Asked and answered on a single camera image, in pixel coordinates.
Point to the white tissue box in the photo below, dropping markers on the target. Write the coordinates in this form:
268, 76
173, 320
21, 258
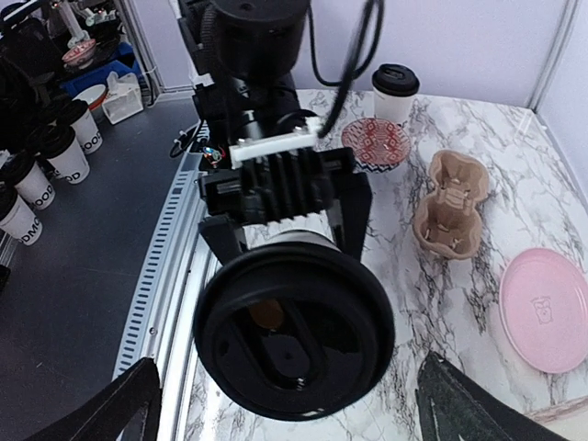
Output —
123, 99

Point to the red patterned small bowl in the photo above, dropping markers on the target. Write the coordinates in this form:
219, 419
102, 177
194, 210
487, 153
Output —
379, 145

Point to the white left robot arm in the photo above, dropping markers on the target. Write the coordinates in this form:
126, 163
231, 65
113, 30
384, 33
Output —
249, 49

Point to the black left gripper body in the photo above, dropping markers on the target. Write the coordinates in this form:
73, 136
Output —
285, 185

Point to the white paper takeout bag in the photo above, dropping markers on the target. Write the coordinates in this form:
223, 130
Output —
568, 419

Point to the pink round plate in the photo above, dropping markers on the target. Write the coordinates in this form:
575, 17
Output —
543, 309

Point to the aluminium front rail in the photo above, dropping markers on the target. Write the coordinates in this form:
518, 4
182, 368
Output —
159, 324

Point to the white paper coffee cup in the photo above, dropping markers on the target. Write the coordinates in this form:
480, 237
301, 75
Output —
395, 109

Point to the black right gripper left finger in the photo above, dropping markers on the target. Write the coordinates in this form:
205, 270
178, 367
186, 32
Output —
105, 416

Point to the spare lidded cup front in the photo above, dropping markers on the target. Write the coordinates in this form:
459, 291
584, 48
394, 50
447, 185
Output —
17, 218

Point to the spare lidded cup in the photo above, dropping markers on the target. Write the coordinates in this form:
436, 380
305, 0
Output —
77, 115
17, 218
60, 147
22, 172

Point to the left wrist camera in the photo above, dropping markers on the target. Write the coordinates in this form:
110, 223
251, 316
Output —
245, 150

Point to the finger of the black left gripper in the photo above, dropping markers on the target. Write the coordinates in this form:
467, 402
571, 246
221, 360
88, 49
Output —
225, 238
349, 214

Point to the brown cardboard cup carrier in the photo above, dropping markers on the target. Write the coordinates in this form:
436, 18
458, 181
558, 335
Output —
446, 221

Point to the right aluminium frame post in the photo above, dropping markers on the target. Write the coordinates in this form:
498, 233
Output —
556, 50

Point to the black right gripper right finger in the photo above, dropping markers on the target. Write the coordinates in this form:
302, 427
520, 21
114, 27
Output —
451, 406

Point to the black plastic cup lid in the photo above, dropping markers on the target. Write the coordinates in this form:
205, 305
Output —
294, 332

